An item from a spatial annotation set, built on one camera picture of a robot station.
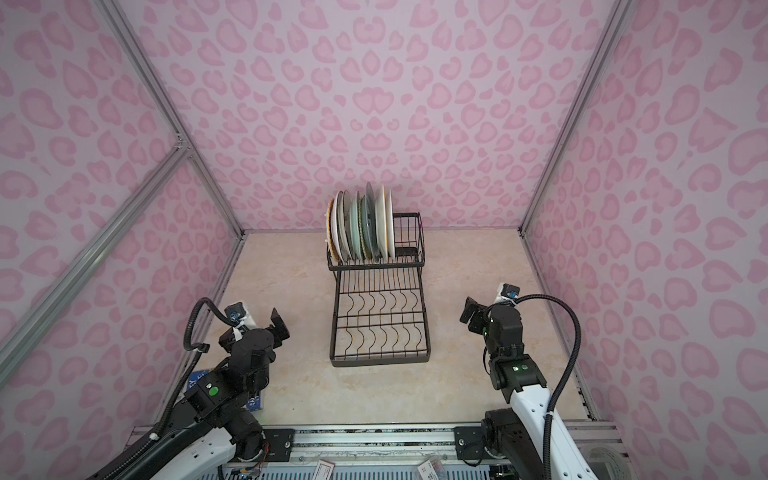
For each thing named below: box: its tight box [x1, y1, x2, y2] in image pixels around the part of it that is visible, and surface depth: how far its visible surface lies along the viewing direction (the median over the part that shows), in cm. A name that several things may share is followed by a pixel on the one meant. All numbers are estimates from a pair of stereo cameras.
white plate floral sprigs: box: [338, 191, 351, 263], surface depth 75 cm
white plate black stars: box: [375, 185, 388, 260], surface depth 75 cm
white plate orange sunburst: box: [386, 189, 396, 260], surface depth 74 cm
